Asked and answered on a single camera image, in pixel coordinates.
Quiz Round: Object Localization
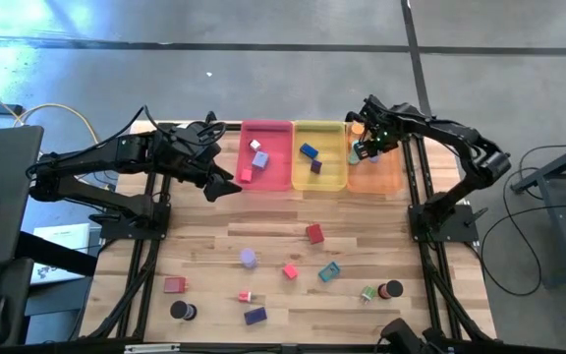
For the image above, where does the black disc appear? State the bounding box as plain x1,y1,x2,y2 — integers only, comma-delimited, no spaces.
169,300,198,322

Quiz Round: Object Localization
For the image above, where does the dark purple rectangular box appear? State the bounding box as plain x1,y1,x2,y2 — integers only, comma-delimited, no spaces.
243,307,268,326

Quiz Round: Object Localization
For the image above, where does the teal rectangular box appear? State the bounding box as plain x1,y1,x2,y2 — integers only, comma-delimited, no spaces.
317,261,342,283

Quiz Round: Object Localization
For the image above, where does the black desk leg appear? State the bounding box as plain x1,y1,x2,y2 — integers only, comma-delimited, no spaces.
17,230,98,277

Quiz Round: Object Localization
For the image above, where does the yellow translucent plastic bin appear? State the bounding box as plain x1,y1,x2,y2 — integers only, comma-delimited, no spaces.
291,120,349,192

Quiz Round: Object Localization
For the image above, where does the pink translucent plastic bin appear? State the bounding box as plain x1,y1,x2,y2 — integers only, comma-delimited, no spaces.
236,119,295,193

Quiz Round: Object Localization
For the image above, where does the silver metal bracket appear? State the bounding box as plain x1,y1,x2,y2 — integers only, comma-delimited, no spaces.
124,343,181,354

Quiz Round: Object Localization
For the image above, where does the dark grey metal table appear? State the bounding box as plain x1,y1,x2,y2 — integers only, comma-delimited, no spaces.
508,135,566,291

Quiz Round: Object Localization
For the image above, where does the red charger with prongs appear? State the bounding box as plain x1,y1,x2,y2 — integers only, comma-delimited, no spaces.
162,276,189,295

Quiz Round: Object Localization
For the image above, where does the dark red charger block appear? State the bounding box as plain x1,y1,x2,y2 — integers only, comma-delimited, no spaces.
305,223,325,246

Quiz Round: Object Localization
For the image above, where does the orange translucent plastic bin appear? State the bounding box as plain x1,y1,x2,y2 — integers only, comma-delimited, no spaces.
345,122,406,195

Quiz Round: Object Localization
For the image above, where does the black hourglass red sand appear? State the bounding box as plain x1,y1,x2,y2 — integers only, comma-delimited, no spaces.
376,279,405,300

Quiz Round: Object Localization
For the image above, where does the lavender wall charger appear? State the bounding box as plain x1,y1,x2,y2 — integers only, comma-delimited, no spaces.
250,151,270,172

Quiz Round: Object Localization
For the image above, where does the yellow floor cable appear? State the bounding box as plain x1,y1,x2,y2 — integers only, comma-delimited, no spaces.
0,81,117,193

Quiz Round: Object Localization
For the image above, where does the white paper booklet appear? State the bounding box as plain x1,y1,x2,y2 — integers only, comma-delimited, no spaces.
29,222,92,286

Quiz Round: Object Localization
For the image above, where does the black aluminium table frame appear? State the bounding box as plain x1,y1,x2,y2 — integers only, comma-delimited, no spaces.
79,120,498,354

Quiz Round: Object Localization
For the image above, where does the black floor cable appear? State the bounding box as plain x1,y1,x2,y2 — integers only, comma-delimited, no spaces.
479,143,566,299

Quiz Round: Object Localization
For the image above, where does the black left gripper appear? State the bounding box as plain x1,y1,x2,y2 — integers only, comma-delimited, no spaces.
163,121,243,204

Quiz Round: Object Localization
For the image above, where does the dark grey side desk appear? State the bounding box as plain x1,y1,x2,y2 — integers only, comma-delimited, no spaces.
0,125,44,269

